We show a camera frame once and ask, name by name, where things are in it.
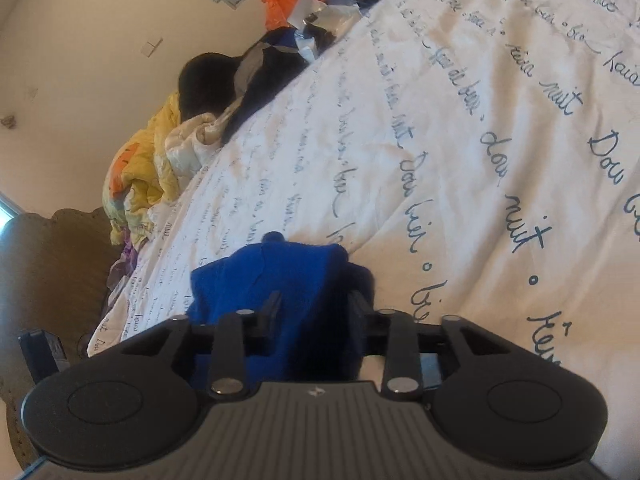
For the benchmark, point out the small black box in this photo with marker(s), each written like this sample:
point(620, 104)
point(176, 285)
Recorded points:
point(42, 352)

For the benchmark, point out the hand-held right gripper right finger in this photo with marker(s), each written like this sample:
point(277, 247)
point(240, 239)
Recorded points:
point(357, 315)

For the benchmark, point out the blue fleece garment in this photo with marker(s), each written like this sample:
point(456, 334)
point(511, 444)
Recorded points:
point(295, 280)

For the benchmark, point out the purple cloth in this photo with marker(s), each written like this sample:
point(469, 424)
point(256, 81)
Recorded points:
point(125, 265)

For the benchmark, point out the white script-printed bed cover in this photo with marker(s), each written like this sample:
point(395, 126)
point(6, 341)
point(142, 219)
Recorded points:
point(450, 110)

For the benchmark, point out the silver plastic bag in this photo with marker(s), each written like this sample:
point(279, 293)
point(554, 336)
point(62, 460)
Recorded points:
point(335, 17)

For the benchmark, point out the orange plastic bag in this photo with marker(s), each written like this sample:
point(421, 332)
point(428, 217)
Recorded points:
point(285, 2)

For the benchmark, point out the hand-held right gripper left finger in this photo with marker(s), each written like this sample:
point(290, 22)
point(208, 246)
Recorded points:
point(274, 312)

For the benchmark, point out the white satin cloth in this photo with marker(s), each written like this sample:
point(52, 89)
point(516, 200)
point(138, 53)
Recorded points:
point(192, 145)

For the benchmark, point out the yellow floral blanket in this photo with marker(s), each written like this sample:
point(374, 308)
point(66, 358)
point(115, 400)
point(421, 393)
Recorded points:
point(140, 170)

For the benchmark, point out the dark jacket with grey stripe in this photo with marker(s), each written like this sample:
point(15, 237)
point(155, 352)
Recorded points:
point(265, 80)

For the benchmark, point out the wall switch plate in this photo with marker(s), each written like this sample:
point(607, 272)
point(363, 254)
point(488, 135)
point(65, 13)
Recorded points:
point(151, 47)

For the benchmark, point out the black fluffy cloth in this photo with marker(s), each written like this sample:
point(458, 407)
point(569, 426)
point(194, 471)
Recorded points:
point(205, 80)

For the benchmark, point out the brown upholstered furniture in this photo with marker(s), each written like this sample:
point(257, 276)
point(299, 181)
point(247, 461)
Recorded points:
point(55, 270)

